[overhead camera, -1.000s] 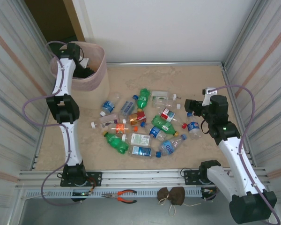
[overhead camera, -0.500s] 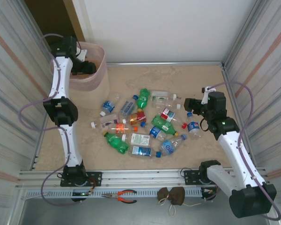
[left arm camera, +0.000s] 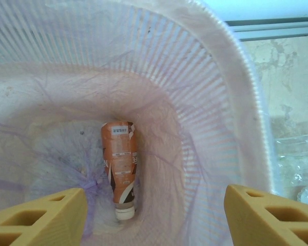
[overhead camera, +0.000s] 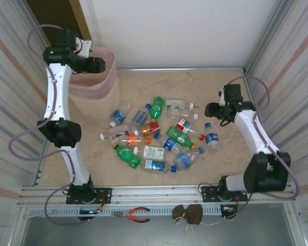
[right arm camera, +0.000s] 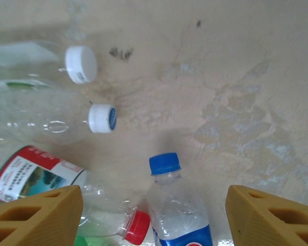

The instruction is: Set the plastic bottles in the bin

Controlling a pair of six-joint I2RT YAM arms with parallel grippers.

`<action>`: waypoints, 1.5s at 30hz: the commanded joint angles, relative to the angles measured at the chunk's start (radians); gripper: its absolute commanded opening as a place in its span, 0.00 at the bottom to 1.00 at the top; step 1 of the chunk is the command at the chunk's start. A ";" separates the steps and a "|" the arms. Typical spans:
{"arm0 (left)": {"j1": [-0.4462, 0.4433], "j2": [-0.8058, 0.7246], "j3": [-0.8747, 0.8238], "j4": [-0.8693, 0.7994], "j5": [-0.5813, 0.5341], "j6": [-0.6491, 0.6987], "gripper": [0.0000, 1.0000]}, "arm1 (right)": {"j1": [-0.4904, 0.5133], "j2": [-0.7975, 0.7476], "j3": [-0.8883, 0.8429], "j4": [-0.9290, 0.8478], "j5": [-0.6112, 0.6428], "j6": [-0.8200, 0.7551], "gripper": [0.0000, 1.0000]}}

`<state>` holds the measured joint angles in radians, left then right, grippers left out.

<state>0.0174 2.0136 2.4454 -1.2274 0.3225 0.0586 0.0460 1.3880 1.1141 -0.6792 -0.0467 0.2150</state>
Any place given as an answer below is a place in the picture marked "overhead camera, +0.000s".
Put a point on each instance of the clear bottle red label red cap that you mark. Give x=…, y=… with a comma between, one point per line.
x=183, y=125

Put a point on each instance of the clear bottle green label white cap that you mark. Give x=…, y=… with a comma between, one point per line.
x=175, y=104

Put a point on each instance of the clear unlabelled bottle white cap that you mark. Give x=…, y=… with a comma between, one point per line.
x=174, y=114

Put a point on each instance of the green bottle white barcode label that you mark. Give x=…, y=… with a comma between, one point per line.
x=175, y=133

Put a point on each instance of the clear bottle dark blue label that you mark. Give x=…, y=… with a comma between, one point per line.
x=170, y=144

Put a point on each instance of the clear bottle blue label white cap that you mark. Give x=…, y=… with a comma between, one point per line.
x=118, y=115

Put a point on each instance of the green plastic bottle yellow cap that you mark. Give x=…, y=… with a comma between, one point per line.
x=127, y=155
x=157, y=106

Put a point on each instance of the clear bottle large lettered blue label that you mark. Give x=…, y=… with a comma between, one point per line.
x=184, y=161

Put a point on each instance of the bottle red orange label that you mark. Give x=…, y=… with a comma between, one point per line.
x=150, y=129

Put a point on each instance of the ribbed clear bottle blue cap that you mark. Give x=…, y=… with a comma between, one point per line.
x=139, y=116

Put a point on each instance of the clear bottle purple label white cap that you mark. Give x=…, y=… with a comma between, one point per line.
x=118, y=133

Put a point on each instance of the bottle orange label orange cap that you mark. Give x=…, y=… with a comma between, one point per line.
x=131, y=140

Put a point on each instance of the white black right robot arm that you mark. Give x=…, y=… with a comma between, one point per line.
x=251, y=133

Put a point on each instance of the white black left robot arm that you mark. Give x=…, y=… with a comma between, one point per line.
x=54, y=89

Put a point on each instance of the pink mesh waste bin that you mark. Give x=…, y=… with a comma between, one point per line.
x=102, y=102

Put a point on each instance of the large brown cloth pouch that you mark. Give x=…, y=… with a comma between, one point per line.
x=193, y=214

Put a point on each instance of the small brown cloth pouch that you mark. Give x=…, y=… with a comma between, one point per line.
x=179, y=212

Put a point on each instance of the grey metal tray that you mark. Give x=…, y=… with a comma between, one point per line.
x=143, y=234

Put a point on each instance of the small circuit board green light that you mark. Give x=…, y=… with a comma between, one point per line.
x=89, y=212

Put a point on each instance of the wooden door frame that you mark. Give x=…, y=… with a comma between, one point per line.
x=78, y=15

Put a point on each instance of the aluminium table edge rail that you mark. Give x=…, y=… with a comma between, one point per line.
x=179, y=69

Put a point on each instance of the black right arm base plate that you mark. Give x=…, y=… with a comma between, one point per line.
x=209, y=193

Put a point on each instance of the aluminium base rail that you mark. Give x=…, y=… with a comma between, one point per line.
x=156, y=194

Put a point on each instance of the aluminium side rail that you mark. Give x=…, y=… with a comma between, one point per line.
x=38, y=176

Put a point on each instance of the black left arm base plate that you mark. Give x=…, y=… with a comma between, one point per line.
x=105, y=194

